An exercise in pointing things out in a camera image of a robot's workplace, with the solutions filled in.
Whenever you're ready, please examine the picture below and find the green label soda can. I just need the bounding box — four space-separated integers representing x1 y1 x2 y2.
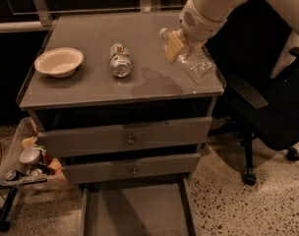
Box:
110 43 132 78

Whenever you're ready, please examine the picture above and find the grey middle drawer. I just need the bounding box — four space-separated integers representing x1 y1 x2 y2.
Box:
62 153 201 184

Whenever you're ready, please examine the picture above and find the grey bottom drawer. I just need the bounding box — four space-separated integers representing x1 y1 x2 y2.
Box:
79 174 201 236

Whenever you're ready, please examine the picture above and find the grey drawer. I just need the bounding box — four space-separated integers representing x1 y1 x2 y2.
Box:
79 174 201 236
39 117 211 157
62 153 201 184

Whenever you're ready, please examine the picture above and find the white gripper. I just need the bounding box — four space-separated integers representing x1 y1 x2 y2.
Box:
164 0 227 64

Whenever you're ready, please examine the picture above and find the white paper bowl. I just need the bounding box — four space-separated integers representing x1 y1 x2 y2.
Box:
34 47 84 79

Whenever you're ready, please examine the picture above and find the grey top drawer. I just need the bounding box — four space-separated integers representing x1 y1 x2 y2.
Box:
39 117 211 157

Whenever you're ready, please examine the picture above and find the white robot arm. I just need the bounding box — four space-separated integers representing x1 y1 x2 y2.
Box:
159 0 299 64

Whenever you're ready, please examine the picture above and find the grey drawer cabinet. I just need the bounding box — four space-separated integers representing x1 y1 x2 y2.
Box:
16 10 228 189

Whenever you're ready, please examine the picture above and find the clear plastic water bottle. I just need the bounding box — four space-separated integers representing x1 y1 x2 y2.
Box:
159 28 215 84

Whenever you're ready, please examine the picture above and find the silver can in bin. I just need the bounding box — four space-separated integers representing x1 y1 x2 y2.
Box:
19 147 41 165

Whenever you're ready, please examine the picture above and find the metal railing bar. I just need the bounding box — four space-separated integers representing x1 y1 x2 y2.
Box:
0 11 180 33

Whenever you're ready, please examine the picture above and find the black stand leg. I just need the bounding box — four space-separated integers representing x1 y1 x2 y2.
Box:
0 187 18 232

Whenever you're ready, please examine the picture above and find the black office chair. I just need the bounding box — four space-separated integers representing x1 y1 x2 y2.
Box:
207 0 299 185

